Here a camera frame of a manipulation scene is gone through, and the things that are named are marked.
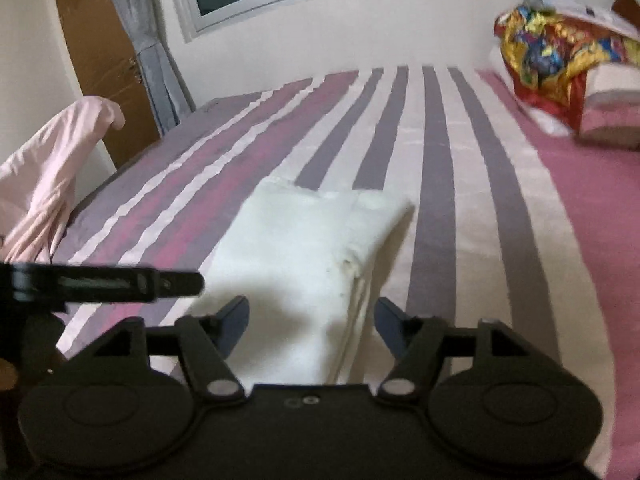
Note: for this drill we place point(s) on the grey curtain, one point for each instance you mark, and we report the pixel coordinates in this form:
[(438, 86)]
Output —
[(168, 102)]

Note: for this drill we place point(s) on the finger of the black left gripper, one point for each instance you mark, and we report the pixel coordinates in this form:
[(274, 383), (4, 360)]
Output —
[(54, 286)]

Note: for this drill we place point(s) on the white garment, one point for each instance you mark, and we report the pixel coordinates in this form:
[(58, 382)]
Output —
[(305, 261)]

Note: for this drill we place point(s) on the brown wooden door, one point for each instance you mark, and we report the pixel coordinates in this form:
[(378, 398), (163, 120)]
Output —
[(106, 65)]

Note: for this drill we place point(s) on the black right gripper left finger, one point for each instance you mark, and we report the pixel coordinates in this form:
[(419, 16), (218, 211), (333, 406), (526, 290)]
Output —
[(202, 345)]

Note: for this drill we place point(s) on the dark red wooden headboard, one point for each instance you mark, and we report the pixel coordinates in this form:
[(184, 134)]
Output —
[(629, 10)]

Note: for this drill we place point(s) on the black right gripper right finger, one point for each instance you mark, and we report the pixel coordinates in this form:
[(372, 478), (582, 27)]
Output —
[(421, 346)]

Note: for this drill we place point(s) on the colourful red yellow satin cloth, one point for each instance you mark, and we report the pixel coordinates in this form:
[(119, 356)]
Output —
[(548, 55)]

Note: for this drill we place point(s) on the pink purple striped bedsheet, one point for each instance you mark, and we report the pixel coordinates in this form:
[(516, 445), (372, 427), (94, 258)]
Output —
[(539, 232)]

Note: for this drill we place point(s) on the pink white striped folded blanket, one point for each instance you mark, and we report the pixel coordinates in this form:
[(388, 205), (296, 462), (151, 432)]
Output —
[(611, 108)]

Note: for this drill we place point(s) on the light pink garment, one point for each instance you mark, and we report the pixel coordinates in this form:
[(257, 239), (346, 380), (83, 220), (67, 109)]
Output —
[(38, 180)]

